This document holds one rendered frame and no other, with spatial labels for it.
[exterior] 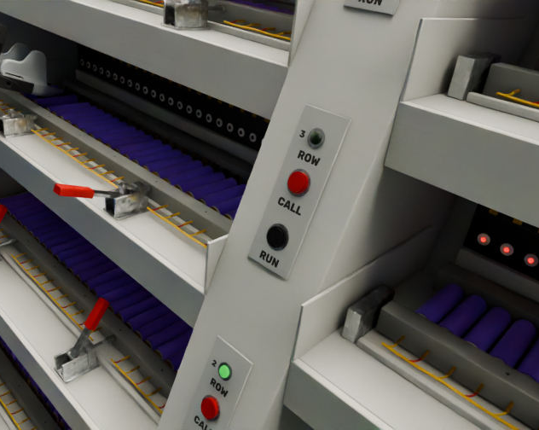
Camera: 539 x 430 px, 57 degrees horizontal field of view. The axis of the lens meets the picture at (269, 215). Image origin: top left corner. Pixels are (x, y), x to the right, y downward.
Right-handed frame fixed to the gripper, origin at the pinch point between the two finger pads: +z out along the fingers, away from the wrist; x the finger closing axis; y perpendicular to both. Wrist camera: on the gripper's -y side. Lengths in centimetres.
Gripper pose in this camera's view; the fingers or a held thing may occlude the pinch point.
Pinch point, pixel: (46, 90)
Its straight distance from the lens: 82.9
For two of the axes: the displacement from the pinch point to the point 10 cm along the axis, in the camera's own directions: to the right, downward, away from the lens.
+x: -7.2, -4.0, 5.7
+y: 3.4, -9.2, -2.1
